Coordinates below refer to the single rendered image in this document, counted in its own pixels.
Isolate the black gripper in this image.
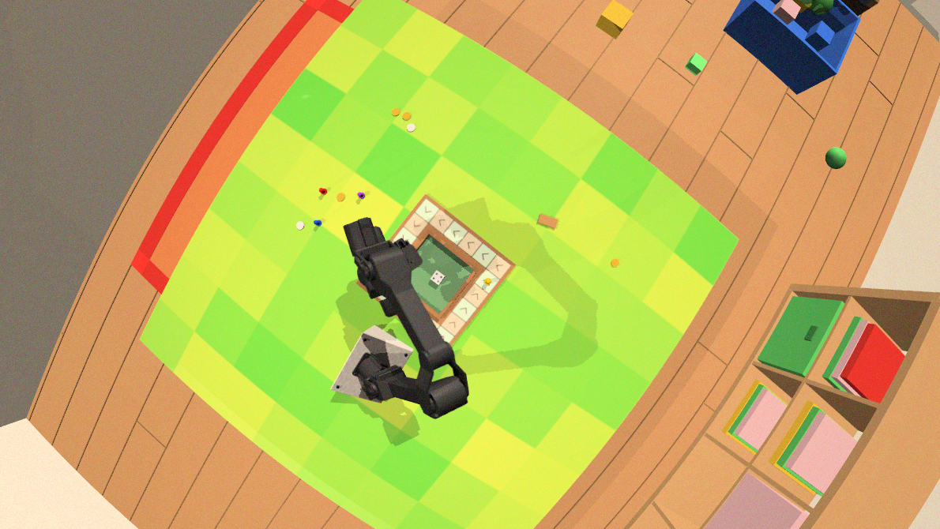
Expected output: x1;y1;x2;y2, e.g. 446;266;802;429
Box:
374;226;397;317

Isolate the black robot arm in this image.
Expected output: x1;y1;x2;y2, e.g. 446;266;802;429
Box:
343;217;469;419

